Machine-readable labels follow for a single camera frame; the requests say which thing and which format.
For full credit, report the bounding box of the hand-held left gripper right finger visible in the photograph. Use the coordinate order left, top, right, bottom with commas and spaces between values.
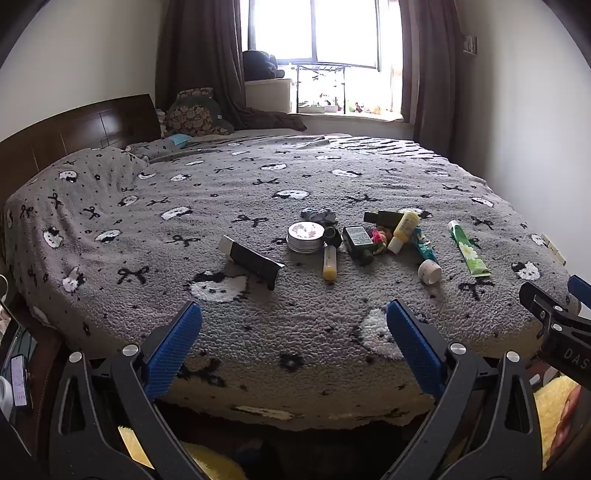
383, 299, 543, 480

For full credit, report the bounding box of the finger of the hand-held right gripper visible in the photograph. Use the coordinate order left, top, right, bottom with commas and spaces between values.
568, 274, 591, 305
518, 281, 580, 334

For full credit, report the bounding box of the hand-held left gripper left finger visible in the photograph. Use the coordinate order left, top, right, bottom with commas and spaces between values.
48, 301, 209, 480

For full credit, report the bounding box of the yellow bottle with white cap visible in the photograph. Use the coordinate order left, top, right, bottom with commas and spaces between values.
387, 211, 421, 254

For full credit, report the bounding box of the round metal tin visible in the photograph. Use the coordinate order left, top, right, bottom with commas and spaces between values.
286, 222, 325, 254

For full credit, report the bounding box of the white plastic strip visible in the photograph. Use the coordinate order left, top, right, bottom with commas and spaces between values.
541, 233, 567, 266

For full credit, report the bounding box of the yellow fluffy rug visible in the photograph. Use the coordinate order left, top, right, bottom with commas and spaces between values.
117, 374, 591, 480

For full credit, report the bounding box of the green floral tube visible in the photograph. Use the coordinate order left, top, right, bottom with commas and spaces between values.
447, 220, 491, 278

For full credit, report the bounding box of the teal tube with white cap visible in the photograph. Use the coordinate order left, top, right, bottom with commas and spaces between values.
411, 228, 443, 284

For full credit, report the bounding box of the black tube with white cap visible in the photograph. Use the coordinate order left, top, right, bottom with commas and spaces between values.
221, 234, 286, 291

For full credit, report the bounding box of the yellow lip balm tube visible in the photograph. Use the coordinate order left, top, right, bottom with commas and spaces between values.
322, 244, 338, 281

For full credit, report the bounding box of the small dark green bottle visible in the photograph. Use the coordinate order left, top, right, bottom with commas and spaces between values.
342, 224, 376, 266

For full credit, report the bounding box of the grey printed blanket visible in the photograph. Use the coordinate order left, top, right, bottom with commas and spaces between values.
2, 134, 583, 432

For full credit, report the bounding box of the long dark green bottle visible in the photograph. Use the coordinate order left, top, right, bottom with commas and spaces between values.
363, 210, 411, 232

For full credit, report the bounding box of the smartphone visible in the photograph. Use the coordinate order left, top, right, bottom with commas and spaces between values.
9, 354, 33, 409

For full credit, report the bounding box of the grey scrunchie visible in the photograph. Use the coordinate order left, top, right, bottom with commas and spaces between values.
300, 208, 337, 226

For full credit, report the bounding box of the dark patterned pillow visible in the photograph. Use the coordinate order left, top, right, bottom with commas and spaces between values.
164, 88, 234, 137

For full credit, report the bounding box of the dark wooden headboard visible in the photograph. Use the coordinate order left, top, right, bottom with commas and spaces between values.
0, 93, 162, 204

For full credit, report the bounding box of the brown curtain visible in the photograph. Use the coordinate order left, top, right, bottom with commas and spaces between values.
397, 0, 485, 178
154, 0, 308, 132

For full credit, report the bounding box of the row of small figurines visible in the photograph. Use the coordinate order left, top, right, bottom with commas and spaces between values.
298, 92, 393, 115

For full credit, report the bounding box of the white storage box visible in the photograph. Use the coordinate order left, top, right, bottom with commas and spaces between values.
245, 78, 295, 114

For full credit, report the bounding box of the dark cloth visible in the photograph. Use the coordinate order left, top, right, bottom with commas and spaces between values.
242, 50, 287, 80

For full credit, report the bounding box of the window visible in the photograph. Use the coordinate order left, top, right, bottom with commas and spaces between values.
248, 0, 402, 70

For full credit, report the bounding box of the colourful hair tie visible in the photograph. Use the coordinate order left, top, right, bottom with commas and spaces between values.
369, 226, 393, 254

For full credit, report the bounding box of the black wire rack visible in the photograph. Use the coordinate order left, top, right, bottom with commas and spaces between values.
291, 61, 352, 112

